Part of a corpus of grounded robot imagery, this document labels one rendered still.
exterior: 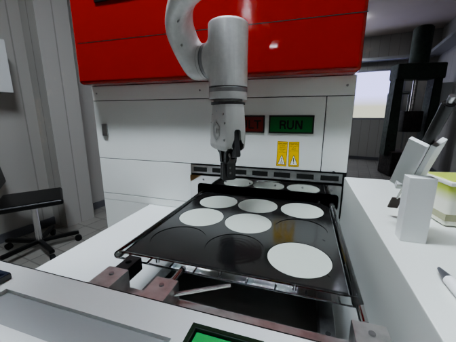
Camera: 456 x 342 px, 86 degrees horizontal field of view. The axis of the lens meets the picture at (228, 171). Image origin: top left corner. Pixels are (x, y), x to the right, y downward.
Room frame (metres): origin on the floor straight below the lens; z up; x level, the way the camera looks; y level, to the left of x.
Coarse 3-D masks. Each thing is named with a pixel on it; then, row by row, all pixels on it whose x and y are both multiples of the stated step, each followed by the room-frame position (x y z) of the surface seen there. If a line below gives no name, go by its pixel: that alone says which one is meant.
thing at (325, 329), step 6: (318, 306) 0.31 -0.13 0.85; (324, 306) 0.31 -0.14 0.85; (330, 306) 0.31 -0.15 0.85; (318, 312) 0.30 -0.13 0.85; (324, 312) 0.30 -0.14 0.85; (330, 312) 0.30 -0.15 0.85; (318, 318) 0.29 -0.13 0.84; (324, 318) 0.29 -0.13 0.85; (330, 318) 0.29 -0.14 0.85; (318, 324) 0.28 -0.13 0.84; (324, 324) 0.28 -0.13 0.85; (330, 324) 0.28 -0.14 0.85; (318, 330) 0.28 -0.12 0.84; (324, 330) 0.27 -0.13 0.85; (330, 330) 0.27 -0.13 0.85; (330, 336) 0.26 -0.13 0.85; (336, 336) 0.26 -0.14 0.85
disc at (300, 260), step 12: (276, 252) 0.37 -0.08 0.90; (288, 252) 0.37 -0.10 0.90; (300, 252) 0.37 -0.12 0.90; (312, 252) 0.37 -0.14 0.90; (276, 264) 0.34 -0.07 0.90; (288, 264) 0.34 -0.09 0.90; (300, 264) 0.34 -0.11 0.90; (312, 264) 0.34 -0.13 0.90; (324, 264) 0.34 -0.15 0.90; (300, 276) 0.31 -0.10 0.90; (312, 276) 0.31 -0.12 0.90
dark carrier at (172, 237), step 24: (288, 216) 0.52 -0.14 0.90; (144, 240) 0.41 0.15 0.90; (168, 240) 0.41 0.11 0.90; (192, 240) 0.41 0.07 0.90; (216, 240) 0.41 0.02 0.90; (240, 240) 0.41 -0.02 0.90; (264, 240) 0.41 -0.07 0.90; (288, 240) 0.41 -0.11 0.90; (312, 240) 0.41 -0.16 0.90; (336, 240) 0.41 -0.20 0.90; (216, 264) 0.34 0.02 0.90; (240, 264) 0.34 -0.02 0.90; (264, 264) 0.34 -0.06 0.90; (336, 264) 0.34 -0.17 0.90; (336, 288) 0.28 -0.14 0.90
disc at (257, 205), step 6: (240, 204) 0.60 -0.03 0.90; (246, 204) 0.60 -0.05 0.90; (252, 204) 0.60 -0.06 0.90; (258, 204) 0.60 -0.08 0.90; (264, 204) 0.60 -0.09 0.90; (270, 204) 0.60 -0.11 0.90; (276, 204) 0.60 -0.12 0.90; (246, 210) 0.56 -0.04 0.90; (252, 210) 0.56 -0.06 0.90; (258, 210) 0.56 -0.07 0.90; (264, 210) 0.56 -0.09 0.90; (270, 210) 0.56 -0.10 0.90
